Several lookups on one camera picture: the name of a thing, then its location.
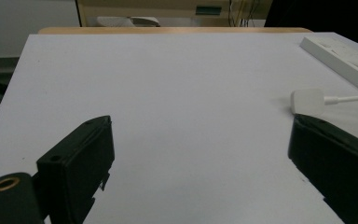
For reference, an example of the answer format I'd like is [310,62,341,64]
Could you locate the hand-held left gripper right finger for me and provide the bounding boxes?
[287,113,358,224]

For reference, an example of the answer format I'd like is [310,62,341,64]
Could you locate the white power strip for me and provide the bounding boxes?
[299,35,358,95]

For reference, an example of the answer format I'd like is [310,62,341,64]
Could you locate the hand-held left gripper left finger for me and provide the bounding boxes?
[36,115,116,224]

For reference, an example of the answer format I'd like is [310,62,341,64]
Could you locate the white plug cable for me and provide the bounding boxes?
[337,94,358,103]

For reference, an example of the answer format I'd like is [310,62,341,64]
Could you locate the dark hanging cables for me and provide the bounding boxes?
[227,0,262,28]

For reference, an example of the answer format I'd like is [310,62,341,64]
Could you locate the white chair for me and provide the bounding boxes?
[96,16,161,28]

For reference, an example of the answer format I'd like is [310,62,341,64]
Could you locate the beige cabinet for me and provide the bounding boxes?
[75,0,274,28]

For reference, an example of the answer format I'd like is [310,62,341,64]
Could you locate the white power plug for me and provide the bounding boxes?
[290,88,339,116]

